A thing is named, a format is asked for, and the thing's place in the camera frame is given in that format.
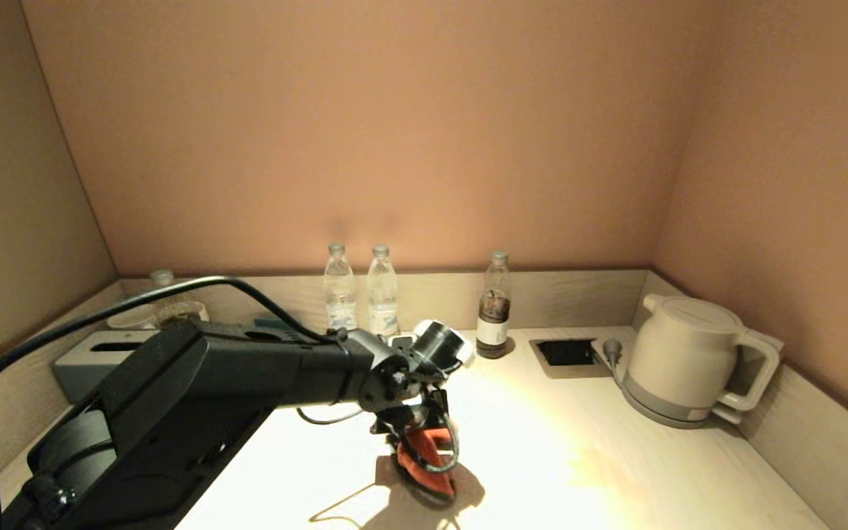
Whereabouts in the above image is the orange microfibre cloth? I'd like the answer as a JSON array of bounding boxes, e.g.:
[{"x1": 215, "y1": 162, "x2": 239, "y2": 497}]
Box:
[{"x1": 396, "y1": 426, "x2": 462, "y2": 496}]

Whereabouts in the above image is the slim dark bottle white label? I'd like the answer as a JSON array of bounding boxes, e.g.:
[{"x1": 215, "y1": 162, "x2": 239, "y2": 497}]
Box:
[{"x1": 476, "y1": 250, "x2": 513, "y2": 359}]

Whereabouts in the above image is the clear water bottle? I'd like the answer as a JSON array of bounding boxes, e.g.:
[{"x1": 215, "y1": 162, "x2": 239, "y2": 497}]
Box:
[
  {"x1": 367, "y1": 245, "x2": 400, "y2": 339},
  {"x1": 323, "y1": 243, "x2": 359, "y2": 333}
]

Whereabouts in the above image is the recessed black socket box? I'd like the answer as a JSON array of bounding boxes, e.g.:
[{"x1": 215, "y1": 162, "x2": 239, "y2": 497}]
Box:
[{"x1": 530, "y1": 338, "x2": 611, "y2": 380}]

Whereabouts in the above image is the grey power plug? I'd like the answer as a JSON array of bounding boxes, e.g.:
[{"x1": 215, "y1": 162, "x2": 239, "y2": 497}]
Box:
[{"x1": 592, "y1": 338, "x2": 628, "y2": 385}]

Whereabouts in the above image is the grey kettle base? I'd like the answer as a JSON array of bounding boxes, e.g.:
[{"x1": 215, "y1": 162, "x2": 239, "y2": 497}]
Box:
[{"x1": 619, "y1": 368, "x2": 745, "y2": 431}]

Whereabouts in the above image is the white electric kettle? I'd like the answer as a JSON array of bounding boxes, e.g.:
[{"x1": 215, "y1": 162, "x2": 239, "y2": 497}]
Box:
[{"x1": 626, "y1": 294, "x2": 785, "y2": 413}]

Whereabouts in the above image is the dark drink bottle patterned label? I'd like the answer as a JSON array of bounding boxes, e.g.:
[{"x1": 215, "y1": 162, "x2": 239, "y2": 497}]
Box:
[{"x1": 149, "y1": 269, "x2": 209, "y2": 330}]

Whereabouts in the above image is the white ceramic cup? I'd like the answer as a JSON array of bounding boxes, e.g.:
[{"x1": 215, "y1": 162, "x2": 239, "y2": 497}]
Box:
[{"x1": 105, "y1": 305, "x2": 158, "y2": 331}]

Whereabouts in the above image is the blue-grey tissue box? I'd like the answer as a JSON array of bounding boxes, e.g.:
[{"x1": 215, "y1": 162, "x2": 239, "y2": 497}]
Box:
[{"x1": 52, "y1": 330, "x2": 163, "y2": 404}]

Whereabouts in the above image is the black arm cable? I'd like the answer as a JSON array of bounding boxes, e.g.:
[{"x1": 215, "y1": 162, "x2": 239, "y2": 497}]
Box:
[{"x1": 0, "y1": 275, "x2": 366, "y2": 530}]

